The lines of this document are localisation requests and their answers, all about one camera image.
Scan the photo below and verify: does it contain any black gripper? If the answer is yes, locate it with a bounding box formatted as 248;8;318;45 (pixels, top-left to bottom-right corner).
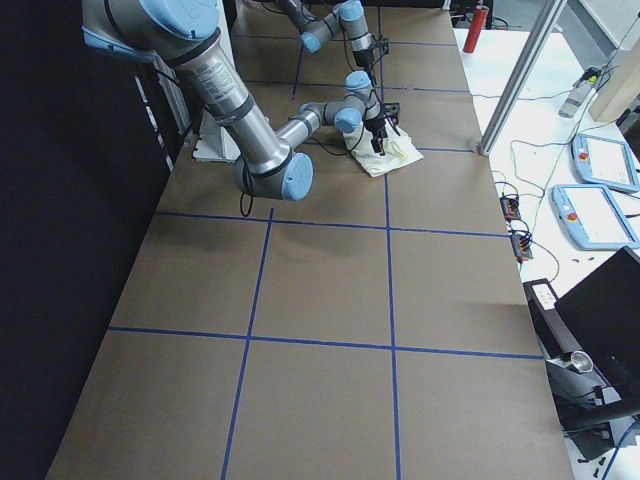
352;48;375;84
363;113;388;156

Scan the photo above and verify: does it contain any cream cat print t-shirt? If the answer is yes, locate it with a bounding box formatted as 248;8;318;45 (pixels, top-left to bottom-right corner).
343;125;424;178

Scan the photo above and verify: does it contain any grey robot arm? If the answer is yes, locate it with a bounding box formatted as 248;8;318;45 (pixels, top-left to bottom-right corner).
275;0;375;83
81;0;388;201

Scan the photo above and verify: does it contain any red cylindrical bottle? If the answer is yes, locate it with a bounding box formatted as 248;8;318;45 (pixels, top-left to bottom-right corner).
463;4;490;54

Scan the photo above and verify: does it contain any black orange usb hub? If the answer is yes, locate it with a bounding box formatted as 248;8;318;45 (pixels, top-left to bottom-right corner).
499;196;521;222

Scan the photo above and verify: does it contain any brown paper table cover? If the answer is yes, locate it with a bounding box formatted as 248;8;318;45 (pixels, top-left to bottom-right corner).
48;6;572;479

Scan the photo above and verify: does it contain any far teach pendant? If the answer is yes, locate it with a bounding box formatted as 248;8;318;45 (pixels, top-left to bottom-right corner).
571;133;639;193

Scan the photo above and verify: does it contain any teach pendant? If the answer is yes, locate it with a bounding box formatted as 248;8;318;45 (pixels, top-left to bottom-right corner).
571;133;639;193
551;184;639;251

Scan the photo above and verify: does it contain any near teach pendant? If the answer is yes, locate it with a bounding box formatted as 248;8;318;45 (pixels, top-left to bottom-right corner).
551;184;639;251

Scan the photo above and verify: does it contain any wooden board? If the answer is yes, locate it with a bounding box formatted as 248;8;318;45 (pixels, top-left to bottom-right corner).
589;38;639;123

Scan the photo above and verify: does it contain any black box with white label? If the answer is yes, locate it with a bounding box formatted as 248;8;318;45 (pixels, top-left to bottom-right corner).
523;279;580;365

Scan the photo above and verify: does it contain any black laptop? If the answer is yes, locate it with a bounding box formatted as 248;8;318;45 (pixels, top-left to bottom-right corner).
555;247;639;398

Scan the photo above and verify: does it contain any steel cup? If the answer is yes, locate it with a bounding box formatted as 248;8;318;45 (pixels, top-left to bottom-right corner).
568;351;594;374

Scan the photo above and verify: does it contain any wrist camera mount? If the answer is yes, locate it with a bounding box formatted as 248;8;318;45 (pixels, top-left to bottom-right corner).
371;35;390;57
384;102;401;126

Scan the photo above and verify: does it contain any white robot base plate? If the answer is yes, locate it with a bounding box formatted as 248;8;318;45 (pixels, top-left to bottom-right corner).
192;106;241;164

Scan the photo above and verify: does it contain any aluminium frame post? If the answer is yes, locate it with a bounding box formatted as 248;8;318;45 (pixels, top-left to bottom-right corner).
477;0;568;156

